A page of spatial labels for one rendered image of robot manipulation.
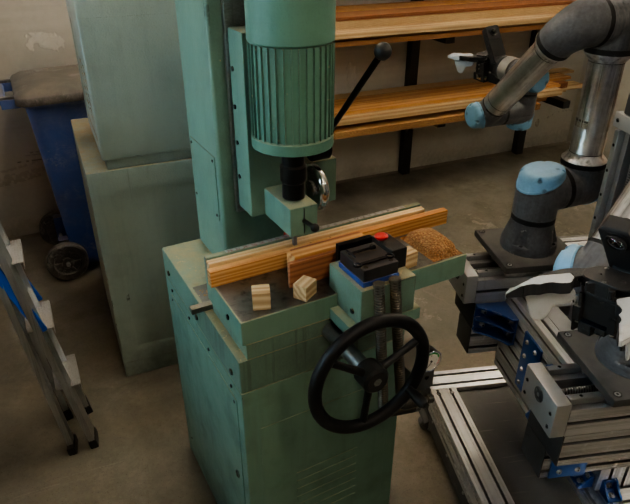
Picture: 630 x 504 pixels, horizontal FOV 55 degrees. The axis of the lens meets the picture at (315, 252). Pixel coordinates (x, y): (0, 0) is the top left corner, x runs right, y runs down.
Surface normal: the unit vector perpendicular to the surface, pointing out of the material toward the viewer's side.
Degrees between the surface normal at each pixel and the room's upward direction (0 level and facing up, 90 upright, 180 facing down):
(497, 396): 0
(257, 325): 90
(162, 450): 0
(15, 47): 90
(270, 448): 90
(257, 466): 90
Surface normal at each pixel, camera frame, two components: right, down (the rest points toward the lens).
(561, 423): 0.15, 0.49
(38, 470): 0.00, -0.87
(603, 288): -0.83, 0.28
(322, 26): 0.73, 0.33
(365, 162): 0.40, 0.45
